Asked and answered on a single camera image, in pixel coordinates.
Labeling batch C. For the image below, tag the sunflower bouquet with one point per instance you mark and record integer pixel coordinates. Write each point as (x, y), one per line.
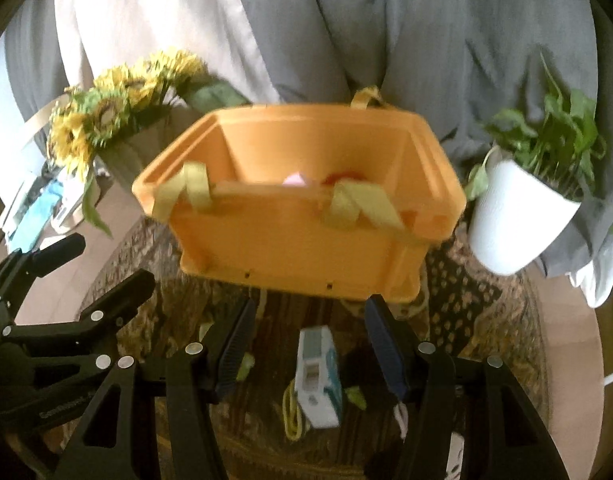
(125, 101)

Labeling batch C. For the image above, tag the grey plush mouse toy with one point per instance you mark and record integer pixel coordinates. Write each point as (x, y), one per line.
(297, 179)

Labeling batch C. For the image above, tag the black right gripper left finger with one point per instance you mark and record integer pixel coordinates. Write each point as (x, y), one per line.
(226, 342)

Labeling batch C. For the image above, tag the green potted plant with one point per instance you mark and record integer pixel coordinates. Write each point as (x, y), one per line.
(560, 150)

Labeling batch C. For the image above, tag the white sheet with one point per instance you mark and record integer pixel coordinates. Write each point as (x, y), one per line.
(95, 35)

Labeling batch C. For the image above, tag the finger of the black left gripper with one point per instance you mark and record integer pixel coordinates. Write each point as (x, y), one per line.
(104, 317)
(19, 270)

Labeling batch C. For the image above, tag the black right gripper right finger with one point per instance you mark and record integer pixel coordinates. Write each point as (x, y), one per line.
(396, 347)

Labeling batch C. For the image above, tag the red plush strawberry toy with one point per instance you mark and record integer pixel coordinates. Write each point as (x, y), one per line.
(335, 177)

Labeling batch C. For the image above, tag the grey blanket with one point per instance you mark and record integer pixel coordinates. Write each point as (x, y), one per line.
(456, 62)

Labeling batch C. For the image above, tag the white teal small box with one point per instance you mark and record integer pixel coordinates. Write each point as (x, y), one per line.
(318, 383)

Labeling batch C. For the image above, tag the grey ribbed vase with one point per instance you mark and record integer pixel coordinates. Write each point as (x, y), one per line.
(128, 158)

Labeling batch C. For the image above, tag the yellow navy strap toy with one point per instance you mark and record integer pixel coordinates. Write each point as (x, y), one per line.
(296, 424)

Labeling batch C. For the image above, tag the patterned round rug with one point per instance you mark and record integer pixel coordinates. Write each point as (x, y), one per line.
(462, 309)

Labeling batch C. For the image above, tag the white plant pot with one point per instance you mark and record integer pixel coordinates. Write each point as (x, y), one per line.
(515, 217)

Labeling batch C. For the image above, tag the orange plastic storage bin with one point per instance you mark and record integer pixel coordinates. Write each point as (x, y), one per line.
(219, 188)

